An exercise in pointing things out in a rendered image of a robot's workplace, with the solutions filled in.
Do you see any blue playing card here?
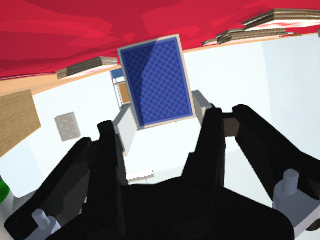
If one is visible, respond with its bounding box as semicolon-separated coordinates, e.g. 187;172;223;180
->
116;33;196;130

